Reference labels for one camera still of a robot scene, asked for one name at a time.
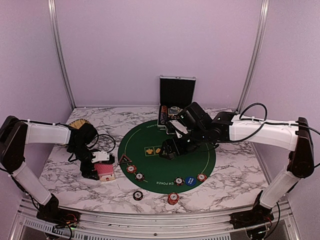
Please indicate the aluminium frame post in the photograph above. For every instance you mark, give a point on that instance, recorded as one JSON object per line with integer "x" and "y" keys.
{"x": 59, "y": 52}
{"x": 261, "y": 28}

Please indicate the red yellow 5 chip stack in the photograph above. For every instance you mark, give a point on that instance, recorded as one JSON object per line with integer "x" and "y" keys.
{"x": 173, "y": 198}

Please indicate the card deck in case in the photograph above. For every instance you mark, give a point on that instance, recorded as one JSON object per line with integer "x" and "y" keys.
{"x": 174, "y": 110}

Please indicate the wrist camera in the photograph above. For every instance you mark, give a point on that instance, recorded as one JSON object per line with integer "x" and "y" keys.
{"x": 103, "y": 157}
{"x": 175, "y": 127}

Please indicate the playing card box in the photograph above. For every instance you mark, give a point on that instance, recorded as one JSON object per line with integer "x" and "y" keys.
{"x": 107, "y": 177}

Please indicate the black 100 chips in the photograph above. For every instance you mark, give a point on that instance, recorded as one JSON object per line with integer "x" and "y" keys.
{"x": 179, "y": 181}
{"x": 139, "y": 176}

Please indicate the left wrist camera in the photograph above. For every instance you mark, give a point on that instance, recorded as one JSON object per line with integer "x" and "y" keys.
{"x": 103, "y": 157}

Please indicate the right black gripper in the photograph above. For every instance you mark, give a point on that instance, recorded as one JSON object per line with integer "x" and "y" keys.
{"x": 167, "y": 144}

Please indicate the woven bamboo basket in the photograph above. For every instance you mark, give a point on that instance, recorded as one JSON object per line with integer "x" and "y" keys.
{"x": 78, "y": 123}

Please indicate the red playing card deck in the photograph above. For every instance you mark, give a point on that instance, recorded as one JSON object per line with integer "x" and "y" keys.
{"x": 104, "y": 169}

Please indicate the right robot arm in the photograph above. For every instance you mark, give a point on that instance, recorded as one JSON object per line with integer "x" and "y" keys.
{"x": 292, "y": 136}

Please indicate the left chip row in case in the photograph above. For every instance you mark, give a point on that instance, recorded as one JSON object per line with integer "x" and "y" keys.
{"x": 163, "y": 114}

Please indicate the black red 100 chip stack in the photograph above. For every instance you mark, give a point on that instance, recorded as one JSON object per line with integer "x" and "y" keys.
{"x": 138, "y": 195}

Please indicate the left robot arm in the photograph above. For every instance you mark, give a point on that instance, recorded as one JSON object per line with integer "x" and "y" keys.
{"x": 15, "y": 134}

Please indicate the round green poker mat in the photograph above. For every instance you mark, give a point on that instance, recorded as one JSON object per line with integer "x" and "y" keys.
{"x": 142, "y": 144}

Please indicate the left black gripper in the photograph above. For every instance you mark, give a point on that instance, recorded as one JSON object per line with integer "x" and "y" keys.
{"x": 88, "y": 174}

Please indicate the aluminium poker chip case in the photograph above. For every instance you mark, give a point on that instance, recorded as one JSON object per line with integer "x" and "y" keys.
{"x": 175, "y": 91}

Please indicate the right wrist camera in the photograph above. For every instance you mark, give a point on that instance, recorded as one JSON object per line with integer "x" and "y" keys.
{"x": 175, "y": 127}

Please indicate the blue small blind button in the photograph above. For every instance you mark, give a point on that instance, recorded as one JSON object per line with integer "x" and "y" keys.
{"x": 190, "y": 181}

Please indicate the right aluminium frame post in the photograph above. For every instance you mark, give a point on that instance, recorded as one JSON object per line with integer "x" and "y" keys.
{"x": 261, "y": 28}

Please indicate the front aluminium rail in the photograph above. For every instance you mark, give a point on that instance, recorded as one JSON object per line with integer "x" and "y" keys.
{"x": 92, "y": 225}

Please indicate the triangular black red dealer button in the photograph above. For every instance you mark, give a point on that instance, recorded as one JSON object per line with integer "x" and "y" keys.
{"x": 124, "y": 160}

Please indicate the red 5 chips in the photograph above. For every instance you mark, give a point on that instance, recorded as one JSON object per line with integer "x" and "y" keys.
{"x": 131, "y": 169}
{"x": 201, "y": 177}

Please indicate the left aluminium frame post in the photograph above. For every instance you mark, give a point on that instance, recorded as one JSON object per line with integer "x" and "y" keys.
{"x": 59, "y": 52}

